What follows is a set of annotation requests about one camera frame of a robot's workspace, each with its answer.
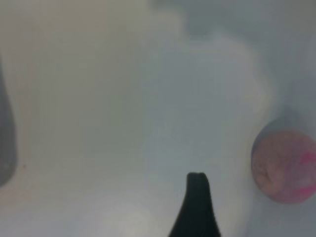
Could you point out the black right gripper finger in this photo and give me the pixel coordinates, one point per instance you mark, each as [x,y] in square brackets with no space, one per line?
[197,209]

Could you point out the pink peach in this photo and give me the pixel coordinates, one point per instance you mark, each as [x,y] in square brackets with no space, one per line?
[284,168]

